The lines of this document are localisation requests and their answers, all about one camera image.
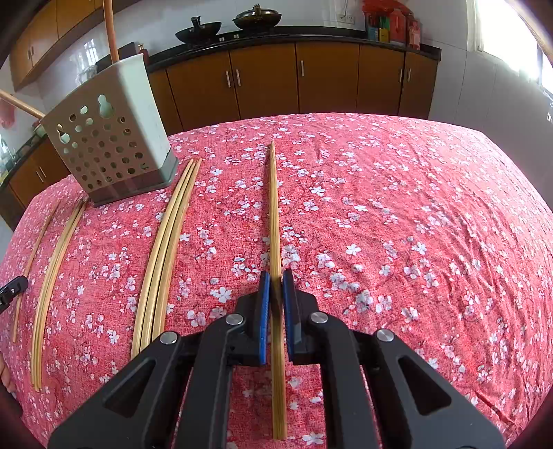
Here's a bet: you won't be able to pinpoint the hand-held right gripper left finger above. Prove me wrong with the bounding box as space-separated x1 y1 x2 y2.
47 271 272 449

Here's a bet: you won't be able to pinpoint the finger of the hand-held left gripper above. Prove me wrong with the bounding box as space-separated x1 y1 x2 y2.
0 277 29 308

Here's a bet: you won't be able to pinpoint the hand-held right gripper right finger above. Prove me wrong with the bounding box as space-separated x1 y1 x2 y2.
282 270 506 449

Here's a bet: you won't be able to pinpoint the bamboo chopstick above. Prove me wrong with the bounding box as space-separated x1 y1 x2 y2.
153 159 203 343
35 199 88 392
269 141 288 440
30 199 84 391
12 201 61 344
131 160 195 360
142 159 199 351

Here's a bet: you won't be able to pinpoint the grey perforated utensil holder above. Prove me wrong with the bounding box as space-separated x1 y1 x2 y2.
40 54 179 207

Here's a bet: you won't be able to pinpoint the short wooden base cabinet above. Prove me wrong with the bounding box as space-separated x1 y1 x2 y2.
0 136 72 229

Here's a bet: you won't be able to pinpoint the red floral tablecloth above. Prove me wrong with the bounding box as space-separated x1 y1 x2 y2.
0 113 553 449

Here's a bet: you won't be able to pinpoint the long wooden base cabinet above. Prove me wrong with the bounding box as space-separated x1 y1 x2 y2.
147 41 439 136

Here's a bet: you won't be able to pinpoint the chopsticks standing in holder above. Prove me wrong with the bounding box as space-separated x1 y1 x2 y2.
9 0 143 91

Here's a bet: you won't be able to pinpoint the black kitchen countertop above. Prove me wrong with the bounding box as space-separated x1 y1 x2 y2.
144 26 442 74

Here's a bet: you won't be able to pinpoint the black wok with lid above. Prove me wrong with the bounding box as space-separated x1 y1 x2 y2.
232 3 282 30

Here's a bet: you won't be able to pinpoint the red packages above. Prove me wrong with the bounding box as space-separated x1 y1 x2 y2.
362 0 422 49

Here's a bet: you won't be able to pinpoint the bright window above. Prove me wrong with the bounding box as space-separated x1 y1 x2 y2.
473 0 553 87

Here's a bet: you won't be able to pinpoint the wooden utensil handle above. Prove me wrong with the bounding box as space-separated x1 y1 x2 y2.
0 90 46 119
103 0 121 62

